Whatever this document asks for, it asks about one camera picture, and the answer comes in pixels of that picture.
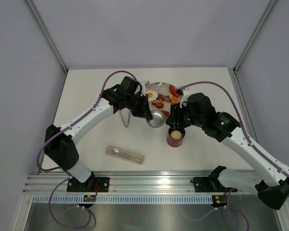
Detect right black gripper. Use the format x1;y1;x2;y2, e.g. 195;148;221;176
166;101;205;130

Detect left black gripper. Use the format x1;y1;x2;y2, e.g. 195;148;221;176
125;93;152;119

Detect metal serving tongs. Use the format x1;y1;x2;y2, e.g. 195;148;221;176
119;109;131;128

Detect silver tin lid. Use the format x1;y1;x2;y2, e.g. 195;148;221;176
146;110;166;128

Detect beige steamed bun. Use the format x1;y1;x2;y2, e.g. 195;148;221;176
170;130;182;140

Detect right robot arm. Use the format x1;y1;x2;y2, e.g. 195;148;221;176
166;103;289;210

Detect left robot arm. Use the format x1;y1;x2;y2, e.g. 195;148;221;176
43;89;153;192

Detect toy fried egg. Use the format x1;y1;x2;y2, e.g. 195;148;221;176
146;90;158;102

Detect orange red chicken wing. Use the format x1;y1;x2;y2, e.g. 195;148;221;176
152;102;164;109

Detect orange chicken drumstick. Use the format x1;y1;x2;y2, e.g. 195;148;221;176
171;96;180;104

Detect bacon wrapped roll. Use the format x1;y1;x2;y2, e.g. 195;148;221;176
157;94;171;102

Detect speckled ceramic plate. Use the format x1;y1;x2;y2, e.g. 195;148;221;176
145;83;182;118

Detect red sausage bottom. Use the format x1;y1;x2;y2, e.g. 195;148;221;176
161;111;170;117

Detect red sausage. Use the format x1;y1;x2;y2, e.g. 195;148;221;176
169;85;179;98
161;111;170;117

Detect red sausage top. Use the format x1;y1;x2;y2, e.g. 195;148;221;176
169;85;179;98

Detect red tin can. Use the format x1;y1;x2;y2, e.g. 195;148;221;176
166;128;186;148

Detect metal spoon in case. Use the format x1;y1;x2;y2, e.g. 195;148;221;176
112;149;140;161

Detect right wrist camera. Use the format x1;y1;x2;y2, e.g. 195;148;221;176
180;88;216;116

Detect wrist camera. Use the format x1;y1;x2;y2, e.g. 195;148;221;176
120;76;151;95
180;88;216;116

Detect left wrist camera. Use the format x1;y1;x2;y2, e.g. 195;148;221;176
120;76;151;95

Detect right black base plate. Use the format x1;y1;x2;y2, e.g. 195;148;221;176
190;177;231;193

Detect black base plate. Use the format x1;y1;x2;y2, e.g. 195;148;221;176
66;177;110;193
190;177;231;193

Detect aluminium mounting rail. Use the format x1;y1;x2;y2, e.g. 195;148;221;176
23;170;261;195

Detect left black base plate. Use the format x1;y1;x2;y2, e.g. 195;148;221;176
66;177;110;193

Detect white slotted cable duct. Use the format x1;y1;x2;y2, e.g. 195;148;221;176
32;194;213;205

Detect right aluminium frame post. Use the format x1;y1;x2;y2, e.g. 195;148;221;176
233;0;279;75

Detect aluminium frame post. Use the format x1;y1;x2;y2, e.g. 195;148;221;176
24;0;68;75
233;0;279;75

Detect left aluminium frame post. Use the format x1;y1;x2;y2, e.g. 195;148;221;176
24;0;68;75

